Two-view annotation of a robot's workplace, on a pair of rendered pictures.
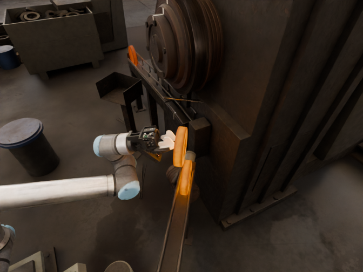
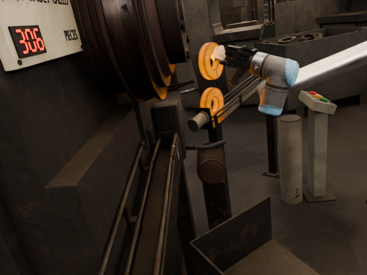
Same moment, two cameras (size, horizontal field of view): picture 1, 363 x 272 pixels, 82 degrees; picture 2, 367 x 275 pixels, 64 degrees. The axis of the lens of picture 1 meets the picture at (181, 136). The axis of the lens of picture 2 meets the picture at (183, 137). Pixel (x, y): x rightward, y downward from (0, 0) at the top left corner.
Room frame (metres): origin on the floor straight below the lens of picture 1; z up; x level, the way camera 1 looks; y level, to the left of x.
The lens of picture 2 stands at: (1.76, 0.54, 1.09)
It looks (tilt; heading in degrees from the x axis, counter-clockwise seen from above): 22 degrees down; 212
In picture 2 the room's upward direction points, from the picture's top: 10 degrees counter-clockwise
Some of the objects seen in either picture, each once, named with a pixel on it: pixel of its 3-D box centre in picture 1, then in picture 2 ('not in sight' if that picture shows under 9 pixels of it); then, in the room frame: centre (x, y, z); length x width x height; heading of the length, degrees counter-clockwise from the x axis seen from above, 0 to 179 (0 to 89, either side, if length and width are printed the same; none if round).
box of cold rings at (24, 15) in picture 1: (58, 37); not in sight; (3.22, 1.81, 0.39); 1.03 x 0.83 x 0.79; 119
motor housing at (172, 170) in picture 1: (182, 200); (215, 198); (0.68, -0.01, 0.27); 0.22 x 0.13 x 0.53; 25
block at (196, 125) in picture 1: (199, 138); (169, 131); (0.83, -0.10, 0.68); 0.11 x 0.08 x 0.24; 115
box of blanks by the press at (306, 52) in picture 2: not in sight; (308, 68); (-1.73, 0.12, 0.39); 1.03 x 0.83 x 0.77; 130
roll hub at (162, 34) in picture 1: (159, 48); (173, 11); (0.99, 0.10, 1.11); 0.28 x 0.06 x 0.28; 25
